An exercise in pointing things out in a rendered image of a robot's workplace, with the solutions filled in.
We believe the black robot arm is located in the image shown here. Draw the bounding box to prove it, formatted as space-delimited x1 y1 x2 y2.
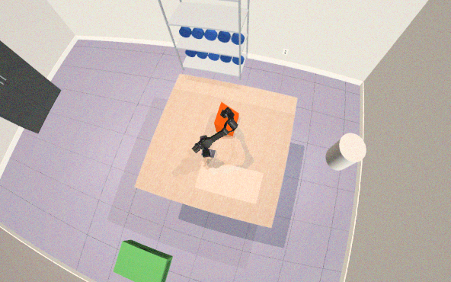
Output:
191 107 238 154

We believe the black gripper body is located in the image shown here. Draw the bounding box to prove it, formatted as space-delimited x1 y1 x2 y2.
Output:
200 135 210 158

